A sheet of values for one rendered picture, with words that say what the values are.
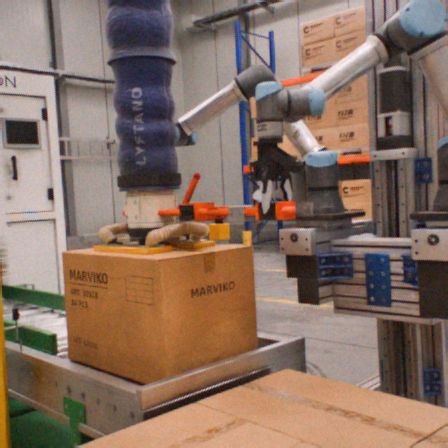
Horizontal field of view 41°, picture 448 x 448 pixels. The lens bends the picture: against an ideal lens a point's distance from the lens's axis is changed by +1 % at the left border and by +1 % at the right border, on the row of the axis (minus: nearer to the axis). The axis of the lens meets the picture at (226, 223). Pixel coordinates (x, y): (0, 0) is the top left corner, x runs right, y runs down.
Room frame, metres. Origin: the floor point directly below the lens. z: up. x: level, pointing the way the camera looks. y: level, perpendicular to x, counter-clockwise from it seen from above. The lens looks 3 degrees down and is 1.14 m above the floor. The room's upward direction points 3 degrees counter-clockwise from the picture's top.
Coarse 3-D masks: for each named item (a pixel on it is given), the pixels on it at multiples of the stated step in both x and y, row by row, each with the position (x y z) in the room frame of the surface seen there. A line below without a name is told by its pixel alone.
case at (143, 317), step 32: (64, 256) 2.17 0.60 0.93; (96, 256) 2.01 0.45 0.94; (128, 256) 1.88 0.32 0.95; (160, 256) 1.82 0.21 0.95; (192, 256) 1.84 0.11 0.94; (224, 256) 1.93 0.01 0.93; (64, 288) 2.19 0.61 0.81; (96, 288) 2.02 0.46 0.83; (128, 288) 1.88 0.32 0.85; (160, 288) 1.76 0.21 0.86; (192, 288) 1.83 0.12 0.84; (224, 288) 1.93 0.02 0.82; (96, 320) 2.03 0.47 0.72; (128, 320) 1.89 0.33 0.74; (160, 320) 1.76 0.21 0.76; (192, 320) 1.83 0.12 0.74; (224, 320) 1.92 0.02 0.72; (256, 320) 2.03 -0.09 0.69; (96, 352) 2.04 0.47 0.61; (128, 352) 1.90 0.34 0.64; (160, 352) 1.77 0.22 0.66; (192, 352) 1.82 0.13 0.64; (224, 352) 1.92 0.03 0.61
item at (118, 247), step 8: (144, 240) 1.98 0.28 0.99; (96, 248) 2.12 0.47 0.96; (104, 248) 2.08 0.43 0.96; (112, 248) 2.04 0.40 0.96; (120, 248) 2.01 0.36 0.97; (128, 248) 1.97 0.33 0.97; (136, 248) 1.95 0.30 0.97; (144, 248) 1.92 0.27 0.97; (152, 248) 1.91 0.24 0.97; (160, 248) 1.92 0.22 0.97; (168, 248) 1.94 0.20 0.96
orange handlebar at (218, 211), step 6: (162, 210) 2.02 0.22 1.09; (168, 210) 1.99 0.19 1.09; (174, 210) 1.97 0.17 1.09; (204, 210) 1.86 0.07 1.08; (210, 210) 1.84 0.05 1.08; (216, 210) 1.81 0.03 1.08; (222, 210) 1.79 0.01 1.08; (246, 210) 1.72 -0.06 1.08; (252, 210) 1.70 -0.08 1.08; (282, 210) 1.62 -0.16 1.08; (288, 210) 1.62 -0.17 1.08; (294, 210) 1.63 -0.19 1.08; (210, 216) 1.83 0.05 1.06; (216, 216) 1.81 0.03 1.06; (222, 216) 1.82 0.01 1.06
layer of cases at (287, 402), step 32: (256, 384) 1.79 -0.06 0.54; (288, 384) 1.78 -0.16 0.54; (320, 384) 1.76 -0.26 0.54; (160, 416) 1.58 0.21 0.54; (192, 416) 1.56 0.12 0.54; (224, 416) 1.55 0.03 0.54; (256, 416) 1.54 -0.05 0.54; (288, 416) 1.53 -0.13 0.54; (320, 416) 1.52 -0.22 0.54; (352, 416) 1.51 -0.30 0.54; (384, 416) 1.50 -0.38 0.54; (416, 416) 1.49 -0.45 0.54
